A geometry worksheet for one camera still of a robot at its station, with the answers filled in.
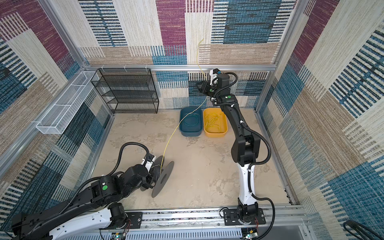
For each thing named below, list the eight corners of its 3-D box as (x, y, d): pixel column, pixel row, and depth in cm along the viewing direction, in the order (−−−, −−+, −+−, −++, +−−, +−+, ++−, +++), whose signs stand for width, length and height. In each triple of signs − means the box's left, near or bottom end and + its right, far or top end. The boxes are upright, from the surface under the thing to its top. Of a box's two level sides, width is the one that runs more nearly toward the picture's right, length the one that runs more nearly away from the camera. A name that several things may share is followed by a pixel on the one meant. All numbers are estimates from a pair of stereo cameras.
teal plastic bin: (179, 136, 107) (178, 131, 103) (180, 112, 122) (180, 107, 118) (203, 136, 107) (203, 131, 103) (202, 112, 122) (202, 107, 118)
